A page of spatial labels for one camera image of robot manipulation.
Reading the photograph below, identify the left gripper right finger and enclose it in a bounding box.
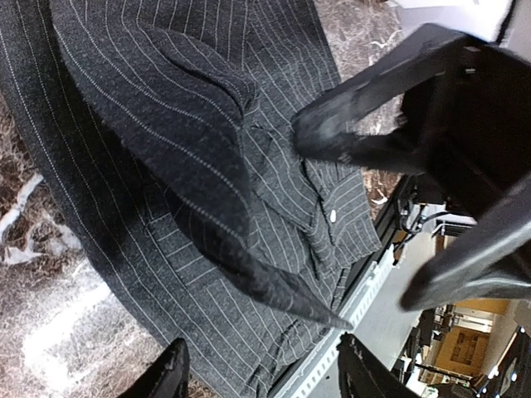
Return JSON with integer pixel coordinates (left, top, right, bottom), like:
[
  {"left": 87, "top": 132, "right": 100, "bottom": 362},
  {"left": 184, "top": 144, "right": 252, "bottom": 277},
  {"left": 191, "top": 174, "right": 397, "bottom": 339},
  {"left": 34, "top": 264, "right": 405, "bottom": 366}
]
[{"left": 337, "top": 332, "right": 419, "bottom": 398}]

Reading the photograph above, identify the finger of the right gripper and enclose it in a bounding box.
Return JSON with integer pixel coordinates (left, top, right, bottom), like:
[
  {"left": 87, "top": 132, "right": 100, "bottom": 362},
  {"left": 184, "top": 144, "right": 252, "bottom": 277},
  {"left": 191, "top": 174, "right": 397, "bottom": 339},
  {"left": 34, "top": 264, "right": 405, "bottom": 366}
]
[
  {"left": 292, "top": 23, "right": 465, "bottom": 162},
  {"left": 400, "top": 182, "right": 530, "bottom": 311}
]

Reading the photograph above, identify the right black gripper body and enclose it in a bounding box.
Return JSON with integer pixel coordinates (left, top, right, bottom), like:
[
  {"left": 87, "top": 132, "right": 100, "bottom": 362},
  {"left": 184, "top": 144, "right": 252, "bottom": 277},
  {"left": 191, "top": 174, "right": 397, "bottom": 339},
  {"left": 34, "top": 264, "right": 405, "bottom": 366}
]
[{"left": 398, "top": 36, "right": 530, "bottom": 218}]

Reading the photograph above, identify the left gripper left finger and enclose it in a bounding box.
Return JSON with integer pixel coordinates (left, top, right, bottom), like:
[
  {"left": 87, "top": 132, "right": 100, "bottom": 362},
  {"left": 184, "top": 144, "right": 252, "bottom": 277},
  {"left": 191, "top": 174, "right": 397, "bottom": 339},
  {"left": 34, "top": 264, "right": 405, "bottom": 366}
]
[{"left": 124, "top": 337, "right": 190, "bottom": 398}]

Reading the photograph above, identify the black pinstriped long sleeve shirt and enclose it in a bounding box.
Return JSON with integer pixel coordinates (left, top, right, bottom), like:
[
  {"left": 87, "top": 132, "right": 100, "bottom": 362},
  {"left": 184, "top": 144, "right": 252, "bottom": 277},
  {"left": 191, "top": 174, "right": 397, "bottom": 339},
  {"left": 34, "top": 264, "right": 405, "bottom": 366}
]
[{"left": 1, "top": 1, "right": 380, "bottom": 397}]

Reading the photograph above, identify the white plastic bin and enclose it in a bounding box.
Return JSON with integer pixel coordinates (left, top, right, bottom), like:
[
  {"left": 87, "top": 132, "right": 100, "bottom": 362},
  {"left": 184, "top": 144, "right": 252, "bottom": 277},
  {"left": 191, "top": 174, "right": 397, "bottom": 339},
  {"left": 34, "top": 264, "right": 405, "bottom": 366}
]
[{"left": 392, "top": 0, "right": 510, "bottom": 41}]

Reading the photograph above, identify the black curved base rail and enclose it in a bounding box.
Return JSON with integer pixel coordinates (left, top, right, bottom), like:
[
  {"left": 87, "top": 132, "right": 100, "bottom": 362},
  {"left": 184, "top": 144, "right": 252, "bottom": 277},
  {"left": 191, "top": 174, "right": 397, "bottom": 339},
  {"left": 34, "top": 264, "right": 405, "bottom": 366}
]
[{"left": 339, "top": 176, "right": 414, "bottom": 308}]

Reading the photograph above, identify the white slotted cable duct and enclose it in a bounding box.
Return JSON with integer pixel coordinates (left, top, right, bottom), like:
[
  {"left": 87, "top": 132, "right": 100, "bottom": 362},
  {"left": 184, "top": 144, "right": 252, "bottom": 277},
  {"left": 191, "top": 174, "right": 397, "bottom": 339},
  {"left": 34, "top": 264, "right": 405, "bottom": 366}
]
[{"left": 269, "top": 246, "right": 394, "bottom": 398}]

